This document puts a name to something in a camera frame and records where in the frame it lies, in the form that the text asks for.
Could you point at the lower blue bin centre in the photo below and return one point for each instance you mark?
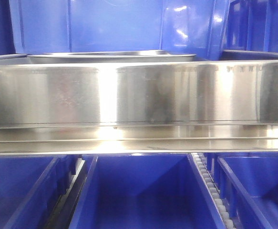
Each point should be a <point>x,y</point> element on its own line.
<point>144,192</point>

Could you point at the blue plastic crate right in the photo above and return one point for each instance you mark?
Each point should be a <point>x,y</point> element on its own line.
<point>252,25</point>

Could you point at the roller track strip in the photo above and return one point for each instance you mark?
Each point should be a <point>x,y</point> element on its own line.
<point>200,163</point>

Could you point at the blue bin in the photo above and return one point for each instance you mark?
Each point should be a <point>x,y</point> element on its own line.
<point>144,192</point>
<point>29,189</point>
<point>249,187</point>

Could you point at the stainless steel shelf front rail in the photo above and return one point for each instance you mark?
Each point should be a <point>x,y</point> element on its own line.
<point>137,108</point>

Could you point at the large blue plastic crate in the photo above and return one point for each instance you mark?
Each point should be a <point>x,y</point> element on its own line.
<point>181,26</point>

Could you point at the lower blue bin left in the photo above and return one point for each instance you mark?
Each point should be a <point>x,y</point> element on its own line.
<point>29,189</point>

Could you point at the grey plastic tray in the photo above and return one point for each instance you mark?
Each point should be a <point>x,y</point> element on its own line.
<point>11,59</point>

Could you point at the lower blue bin right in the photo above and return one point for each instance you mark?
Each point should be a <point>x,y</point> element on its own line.
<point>249,187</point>

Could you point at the silver metal tray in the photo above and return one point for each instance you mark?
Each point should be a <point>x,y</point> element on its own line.
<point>111,57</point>

